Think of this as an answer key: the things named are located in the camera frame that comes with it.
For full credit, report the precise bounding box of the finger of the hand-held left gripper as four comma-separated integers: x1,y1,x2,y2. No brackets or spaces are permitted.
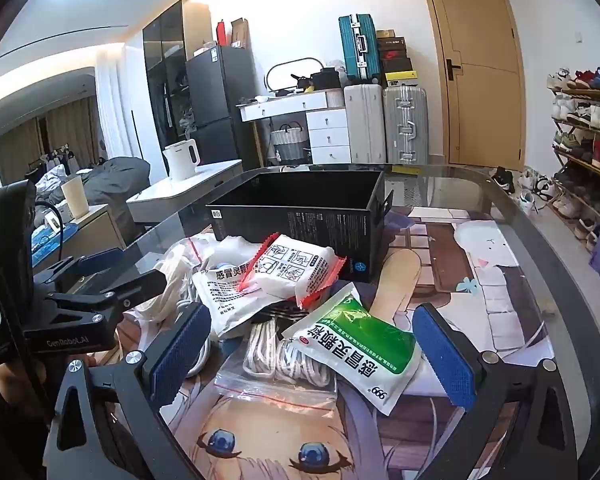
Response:
45,268,168,314
32,247,127,293

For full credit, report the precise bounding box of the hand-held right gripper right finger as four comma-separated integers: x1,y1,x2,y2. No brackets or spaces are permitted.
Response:
411,303,581,480

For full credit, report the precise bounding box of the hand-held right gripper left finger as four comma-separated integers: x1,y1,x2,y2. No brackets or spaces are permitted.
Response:
42,301,212,480

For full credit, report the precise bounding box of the bag of white cable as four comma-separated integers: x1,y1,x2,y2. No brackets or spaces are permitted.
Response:
139,236,213,376

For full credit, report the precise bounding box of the white medicine packet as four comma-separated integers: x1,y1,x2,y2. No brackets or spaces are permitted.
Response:
191,260,301,338

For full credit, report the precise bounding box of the green medicine packet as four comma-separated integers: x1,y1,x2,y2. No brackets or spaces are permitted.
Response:
281,282,423,416

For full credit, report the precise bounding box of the zip bag of white shoelaces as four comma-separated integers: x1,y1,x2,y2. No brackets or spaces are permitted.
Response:
214,317,338,431

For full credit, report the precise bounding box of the white packet with red edges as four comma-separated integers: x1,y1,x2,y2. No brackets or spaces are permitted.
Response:
237,232,348,308

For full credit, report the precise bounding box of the black cardboard box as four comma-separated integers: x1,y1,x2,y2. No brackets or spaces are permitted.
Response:
205,170,395,283

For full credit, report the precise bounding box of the person's left hand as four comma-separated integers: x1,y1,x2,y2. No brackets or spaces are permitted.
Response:
0,354,98,401

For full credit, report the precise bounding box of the beige low cabinet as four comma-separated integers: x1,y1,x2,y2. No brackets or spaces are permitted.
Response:
30,205,128,271

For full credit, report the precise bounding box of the blue plastic tray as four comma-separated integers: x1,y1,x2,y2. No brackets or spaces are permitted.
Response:
30,222,83,263

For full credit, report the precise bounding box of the beige cup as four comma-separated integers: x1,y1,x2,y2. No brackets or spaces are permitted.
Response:
61,176,91,221

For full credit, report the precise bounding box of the dark grey bean bag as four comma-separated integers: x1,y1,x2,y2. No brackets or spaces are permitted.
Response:
86,156,152,207

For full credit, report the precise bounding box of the printed cartoon table mat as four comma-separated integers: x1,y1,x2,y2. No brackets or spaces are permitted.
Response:
120,205,556,480

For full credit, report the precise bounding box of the white side table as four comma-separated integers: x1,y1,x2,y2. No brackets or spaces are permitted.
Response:
126,159,243,226

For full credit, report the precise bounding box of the white electric kettle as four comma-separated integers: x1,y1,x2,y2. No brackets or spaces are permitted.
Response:
162,138,201,182

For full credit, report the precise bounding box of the brown curtain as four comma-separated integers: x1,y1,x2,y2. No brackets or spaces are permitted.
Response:
0,95,98,171

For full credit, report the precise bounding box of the white sheer curtain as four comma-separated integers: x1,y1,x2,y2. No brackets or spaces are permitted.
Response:
95,42,148,161

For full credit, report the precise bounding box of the pile of white sneakers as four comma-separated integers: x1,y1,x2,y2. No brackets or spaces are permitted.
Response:
490,166,558,216

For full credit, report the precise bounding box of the woven basket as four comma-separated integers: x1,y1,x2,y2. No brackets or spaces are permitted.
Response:
270,121,311,163

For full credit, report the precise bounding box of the black refrigerator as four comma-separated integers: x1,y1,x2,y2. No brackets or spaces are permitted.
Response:
185,45,261,171

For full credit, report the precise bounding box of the dark glass cabinet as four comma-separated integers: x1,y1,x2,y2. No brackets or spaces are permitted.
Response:
142,0,213,161

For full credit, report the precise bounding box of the silver suitcase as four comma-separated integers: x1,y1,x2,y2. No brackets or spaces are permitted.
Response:
382,85,429,165

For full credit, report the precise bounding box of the wooden shoe rack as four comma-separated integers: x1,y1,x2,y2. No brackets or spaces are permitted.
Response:
547,80,600,256

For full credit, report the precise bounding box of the white dressing table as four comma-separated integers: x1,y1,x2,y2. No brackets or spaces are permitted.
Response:
236,89,353,165

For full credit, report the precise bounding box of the white suitcase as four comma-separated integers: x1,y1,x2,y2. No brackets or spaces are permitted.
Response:
343,84,387,165

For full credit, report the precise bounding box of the oval mirror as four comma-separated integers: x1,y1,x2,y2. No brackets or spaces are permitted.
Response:
265,57,323,91

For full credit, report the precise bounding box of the brown cardboard box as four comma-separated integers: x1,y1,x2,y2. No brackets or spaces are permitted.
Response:
230,17,252,51

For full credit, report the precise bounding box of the black bag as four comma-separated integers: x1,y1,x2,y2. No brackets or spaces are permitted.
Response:
310,67,342,92

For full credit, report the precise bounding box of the wooden door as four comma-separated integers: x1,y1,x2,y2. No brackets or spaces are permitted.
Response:
417,0,527,171

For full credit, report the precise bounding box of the teal suitcase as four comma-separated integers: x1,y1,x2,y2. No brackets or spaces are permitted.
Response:
338,14,378,86

